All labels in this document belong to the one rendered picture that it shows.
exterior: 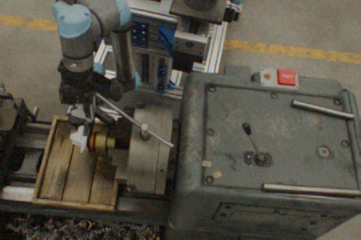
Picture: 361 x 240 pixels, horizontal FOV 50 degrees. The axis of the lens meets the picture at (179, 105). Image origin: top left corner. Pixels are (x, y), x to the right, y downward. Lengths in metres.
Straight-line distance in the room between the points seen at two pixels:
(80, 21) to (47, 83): 1.99
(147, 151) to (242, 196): 0.31
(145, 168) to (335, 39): 2.52
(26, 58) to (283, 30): 2.02
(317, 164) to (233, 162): 0.26
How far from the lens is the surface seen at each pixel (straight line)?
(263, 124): 1.26
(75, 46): 0.94
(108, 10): 0.97
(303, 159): 1.25
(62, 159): 1.59
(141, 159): 1.21
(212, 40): 2.80
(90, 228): 1.83
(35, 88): 2.87
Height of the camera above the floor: 2.31
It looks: 58 degrees down
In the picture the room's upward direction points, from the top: 9 degrees clockwise
